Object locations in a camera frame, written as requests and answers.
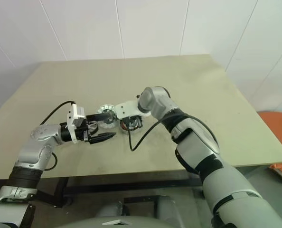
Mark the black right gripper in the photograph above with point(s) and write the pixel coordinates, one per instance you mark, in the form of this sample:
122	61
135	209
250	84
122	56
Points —
133	118

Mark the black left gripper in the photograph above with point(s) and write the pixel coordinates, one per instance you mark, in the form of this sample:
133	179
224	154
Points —
84	133

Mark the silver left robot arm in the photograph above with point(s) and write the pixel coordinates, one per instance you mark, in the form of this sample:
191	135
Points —
29	154

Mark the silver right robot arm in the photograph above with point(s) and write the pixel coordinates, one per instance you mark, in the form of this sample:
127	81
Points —
160	99

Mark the grey rounded hump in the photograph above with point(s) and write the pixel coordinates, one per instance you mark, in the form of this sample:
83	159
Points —
110	210

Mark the grey robot torso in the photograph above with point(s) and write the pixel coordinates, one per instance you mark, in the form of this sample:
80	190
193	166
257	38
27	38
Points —
155	222

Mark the orange chair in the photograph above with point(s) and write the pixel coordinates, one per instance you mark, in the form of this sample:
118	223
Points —
278	121

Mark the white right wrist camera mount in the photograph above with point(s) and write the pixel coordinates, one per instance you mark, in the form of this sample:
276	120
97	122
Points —
126	109

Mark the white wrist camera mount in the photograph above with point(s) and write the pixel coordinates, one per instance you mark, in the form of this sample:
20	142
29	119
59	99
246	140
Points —
72	118
126	109

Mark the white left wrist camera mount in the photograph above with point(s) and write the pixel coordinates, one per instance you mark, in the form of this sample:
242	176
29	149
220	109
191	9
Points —
72	118

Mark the black table frame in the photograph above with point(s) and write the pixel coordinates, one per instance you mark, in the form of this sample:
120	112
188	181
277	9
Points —
131	184

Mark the black rectangular frame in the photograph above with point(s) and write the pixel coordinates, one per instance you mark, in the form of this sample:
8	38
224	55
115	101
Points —
141	198

